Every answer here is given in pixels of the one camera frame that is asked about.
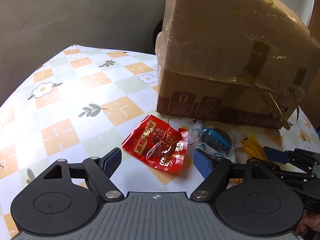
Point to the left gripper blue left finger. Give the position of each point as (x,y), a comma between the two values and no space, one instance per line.
(99,171)

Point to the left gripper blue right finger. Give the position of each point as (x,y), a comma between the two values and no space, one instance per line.
(215,173)

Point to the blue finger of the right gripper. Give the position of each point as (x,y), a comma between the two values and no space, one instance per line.
(283,157)

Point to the yellow candy wrapper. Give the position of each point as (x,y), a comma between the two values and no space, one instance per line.
(253,149)

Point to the clear blue cookie packet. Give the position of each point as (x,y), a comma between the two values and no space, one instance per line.
(215,139)

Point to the red snack packet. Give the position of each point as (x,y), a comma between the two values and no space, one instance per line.
(157,144)

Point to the person's right hand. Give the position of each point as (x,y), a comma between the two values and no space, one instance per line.
(308,221)

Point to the floral checkered tablecloth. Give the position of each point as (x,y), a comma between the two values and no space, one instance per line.
(84,102)

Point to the cardboard box with plastic liner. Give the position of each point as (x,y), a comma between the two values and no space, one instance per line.
(244,62)

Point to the wooden door panel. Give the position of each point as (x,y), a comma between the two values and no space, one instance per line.
(314,23)

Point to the black exercise bike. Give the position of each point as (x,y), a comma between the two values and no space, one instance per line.
(157,30)

